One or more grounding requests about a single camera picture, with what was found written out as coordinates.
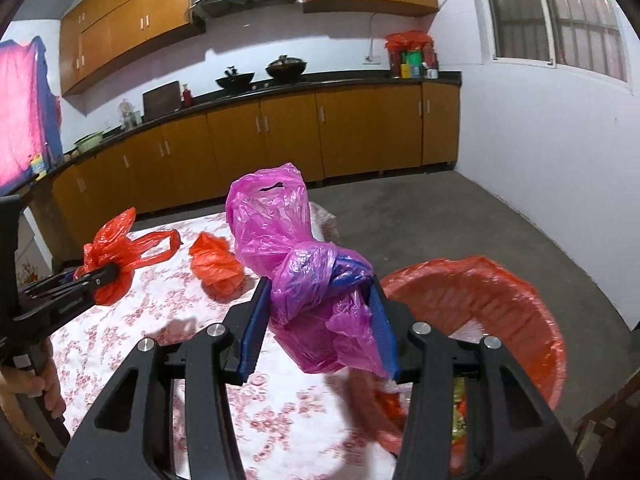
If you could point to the glass jar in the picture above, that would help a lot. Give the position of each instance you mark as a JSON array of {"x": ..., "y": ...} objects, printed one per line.
[{"x": 128, "y": 116}]

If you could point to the green bowl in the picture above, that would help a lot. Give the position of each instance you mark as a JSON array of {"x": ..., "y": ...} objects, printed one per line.
[{"x": 89, "y": 142}]

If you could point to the red bottle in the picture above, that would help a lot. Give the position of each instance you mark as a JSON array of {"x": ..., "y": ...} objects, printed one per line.
[{"x": 187, "y": 96}]

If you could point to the wooden base cabinets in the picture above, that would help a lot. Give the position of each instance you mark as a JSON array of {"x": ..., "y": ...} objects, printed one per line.
[{"x": 290, "y": 135}]

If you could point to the yellow wrapper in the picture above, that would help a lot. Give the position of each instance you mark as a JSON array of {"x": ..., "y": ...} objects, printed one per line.
[{"x": 459, "y": 420}]

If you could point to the white cup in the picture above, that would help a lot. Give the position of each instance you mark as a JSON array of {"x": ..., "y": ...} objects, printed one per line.
[{"x": 433, "y": 73}]

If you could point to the brown cutting board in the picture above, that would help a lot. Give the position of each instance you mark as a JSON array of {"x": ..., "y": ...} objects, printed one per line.
[{"x": 161, "y": 100}]

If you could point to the floral tablecloth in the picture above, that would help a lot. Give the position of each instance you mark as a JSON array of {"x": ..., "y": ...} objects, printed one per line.
[{"x": 280, "y": 420}]

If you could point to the yellow blue packet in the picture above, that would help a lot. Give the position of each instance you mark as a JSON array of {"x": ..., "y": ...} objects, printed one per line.
[{"x": 38, "y": 164}]

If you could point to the red plastic bag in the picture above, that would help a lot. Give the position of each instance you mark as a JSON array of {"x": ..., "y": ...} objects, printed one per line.
[
  {"x": 110, "y": 245},
  {"x": 217, "y": 265}
]

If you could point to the wooden chair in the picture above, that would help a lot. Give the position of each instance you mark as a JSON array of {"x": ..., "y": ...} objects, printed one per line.
[{"x": 605, "y": 420}]

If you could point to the wall socket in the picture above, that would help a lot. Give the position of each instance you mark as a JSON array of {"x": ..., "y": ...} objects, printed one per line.
[{"x": 370, "y": 59}]

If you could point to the window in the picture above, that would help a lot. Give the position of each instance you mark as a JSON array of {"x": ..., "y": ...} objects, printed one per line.
[{"x": 550, "y": 15}]

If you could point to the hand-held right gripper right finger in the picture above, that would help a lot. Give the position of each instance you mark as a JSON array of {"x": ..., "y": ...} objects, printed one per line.
[{"x": 382, "y": 330}]

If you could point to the black wok with lid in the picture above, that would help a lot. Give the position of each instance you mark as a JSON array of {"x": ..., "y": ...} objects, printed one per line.
[
  {"x": 286, "y": 67},
  {"x": 235, "y": 81}
]

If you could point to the pink hanging cloth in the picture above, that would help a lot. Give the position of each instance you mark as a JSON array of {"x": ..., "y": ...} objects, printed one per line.
[{"x": 20, "y": 115}]

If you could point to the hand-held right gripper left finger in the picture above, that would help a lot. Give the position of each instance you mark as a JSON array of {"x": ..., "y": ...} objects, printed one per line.
[{"x": 252, "y": 330}]

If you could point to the pink plastic bag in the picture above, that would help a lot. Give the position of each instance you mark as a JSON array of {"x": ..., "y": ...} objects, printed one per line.
[{"x": 270, "y": 220}]

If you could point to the white cabinet with flower sticker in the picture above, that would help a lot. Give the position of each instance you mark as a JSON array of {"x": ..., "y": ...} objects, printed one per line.
[{"x": 30, "y": 250}]

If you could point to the red bag of groceries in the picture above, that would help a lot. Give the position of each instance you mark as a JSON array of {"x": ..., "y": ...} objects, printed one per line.
[{"x": 407, "y": 45}]

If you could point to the person's left hand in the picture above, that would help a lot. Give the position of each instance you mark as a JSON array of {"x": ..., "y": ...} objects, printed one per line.
[{"x": 55, "y": 390}]

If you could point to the black countertop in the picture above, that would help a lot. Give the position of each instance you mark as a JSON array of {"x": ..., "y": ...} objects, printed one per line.
[{"x": 350, "y": 81}]

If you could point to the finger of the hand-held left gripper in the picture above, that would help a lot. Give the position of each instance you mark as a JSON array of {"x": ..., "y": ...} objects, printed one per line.
[
  {"x": 65, "y": 302},
  {"x": 75, "y": 279}
]

